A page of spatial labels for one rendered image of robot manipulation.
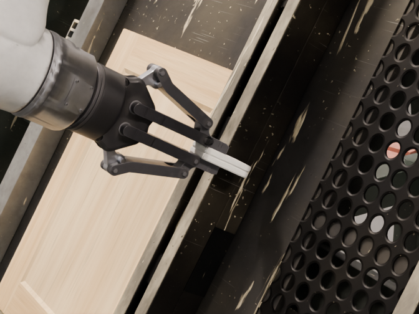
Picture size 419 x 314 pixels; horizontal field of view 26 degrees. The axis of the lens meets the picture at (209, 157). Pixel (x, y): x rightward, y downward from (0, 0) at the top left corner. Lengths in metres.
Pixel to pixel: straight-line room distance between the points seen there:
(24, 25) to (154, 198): 0.45
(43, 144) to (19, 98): 0.66
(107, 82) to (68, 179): 0.54
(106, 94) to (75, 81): 0.04
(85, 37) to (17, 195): 0.29
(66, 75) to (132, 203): 0.43
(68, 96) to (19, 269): 0.63
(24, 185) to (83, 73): 0.67
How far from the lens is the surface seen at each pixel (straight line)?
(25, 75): 0.86
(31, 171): 1.53
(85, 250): 1.34
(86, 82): 0.89
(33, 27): 0.86
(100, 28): 1.52
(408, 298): 0.83
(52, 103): 0.88
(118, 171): 0.97
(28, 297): 1.43
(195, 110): 0.99
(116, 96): 0.92
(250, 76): 1.10
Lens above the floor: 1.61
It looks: 20 degrees down
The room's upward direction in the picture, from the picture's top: straight up
